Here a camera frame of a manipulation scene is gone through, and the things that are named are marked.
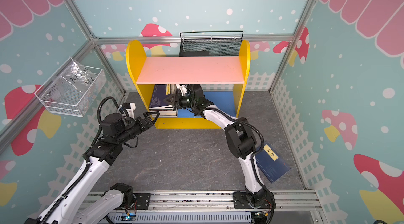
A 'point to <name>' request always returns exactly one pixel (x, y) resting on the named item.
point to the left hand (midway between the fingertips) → (156, 119)
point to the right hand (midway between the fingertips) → (164, 101)
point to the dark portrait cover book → (167, 111)
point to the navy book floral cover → (161, 109)
